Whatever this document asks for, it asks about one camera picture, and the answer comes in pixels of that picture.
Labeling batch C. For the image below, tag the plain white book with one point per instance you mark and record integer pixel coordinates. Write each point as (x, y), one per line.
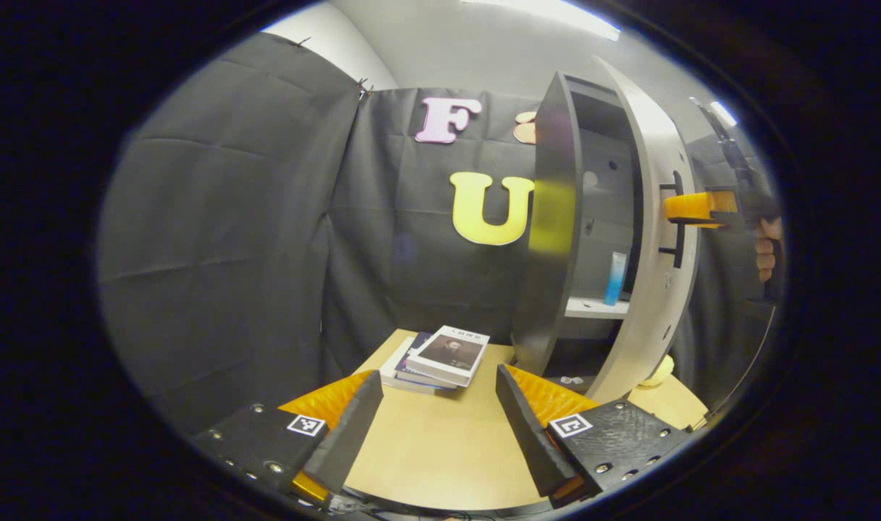
(389, 373)

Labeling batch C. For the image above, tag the black backdrop cloth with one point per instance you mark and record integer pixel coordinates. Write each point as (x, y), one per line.
(230, 253)

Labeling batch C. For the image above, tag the blue bottle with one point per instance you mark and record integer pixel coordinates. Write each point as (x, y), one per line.
(615, 278)

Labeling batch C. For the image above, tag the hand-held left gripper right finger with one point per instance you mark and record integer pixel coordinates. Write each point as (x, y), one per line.
(530, 441)

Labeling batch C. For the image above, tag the white book with portrait cover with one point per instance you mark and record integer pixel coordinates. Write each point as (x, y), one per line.
(451, 354)

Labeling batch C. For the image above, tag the blue book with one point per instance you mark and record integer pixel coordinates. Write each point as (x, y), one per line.
(405, 370)

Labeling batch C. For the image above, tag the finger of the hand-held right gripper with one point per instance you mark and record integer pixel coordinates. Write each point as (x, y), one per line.
(693, 208)

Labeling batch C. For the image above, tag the ceiling light panel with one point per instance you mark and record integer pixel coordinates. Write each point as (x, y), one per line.
(549, 14)

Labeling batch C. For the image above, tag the dark grey cabinet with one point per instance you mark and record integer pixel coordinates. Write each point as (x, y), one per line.
(549, 289)

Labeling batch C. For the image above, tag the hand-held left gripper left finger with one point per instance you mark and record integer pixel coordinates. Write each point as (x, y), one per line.
(353, 434)

